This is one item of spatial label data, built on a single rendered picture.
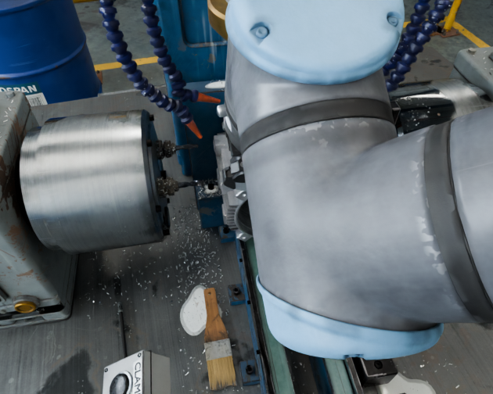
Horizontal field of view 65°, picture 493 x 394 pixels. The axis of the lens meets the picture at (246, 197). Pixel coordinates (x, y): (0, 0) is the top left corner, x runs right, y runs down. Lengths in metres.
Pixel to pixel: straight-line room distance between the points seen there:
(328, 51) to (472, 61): 0.76
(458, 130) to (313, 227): 0.07
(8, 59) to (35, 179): 1.45
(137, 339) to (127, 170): 0.37
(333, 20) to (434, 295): 0.13
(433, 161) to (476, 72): 0.76
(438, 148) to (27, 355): 0.85
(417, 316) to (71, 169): 0.56
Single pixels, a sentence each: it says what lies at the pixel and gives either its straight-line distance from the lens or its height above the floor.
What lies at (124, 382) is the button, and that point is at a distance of 0.53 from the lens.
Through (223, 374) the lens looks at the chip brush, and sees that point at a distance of 0.80.
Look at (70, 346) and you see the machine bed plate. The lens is 0.89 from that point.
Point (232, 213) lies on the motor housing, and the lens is 0.70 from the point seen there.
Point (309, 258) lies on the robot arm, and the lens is 0.19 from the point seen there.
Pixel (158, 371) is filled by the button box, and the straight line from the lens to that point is 0.54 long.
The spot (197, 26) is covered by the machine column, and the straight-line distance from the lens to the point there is 0.84.
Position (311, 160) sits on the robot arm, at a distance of 0.19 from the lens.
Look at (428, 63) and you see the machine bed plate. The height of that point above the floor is 0.80.
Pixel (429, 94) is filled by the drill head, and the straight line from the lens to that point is 0.79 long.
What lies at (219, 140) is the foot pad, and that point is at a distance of 0.76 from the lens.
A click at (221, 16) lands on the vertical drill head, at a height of 1.33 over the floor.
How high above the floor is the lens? 1.57
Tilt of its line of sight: 49 degrees down
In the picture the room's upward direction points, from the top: straight up
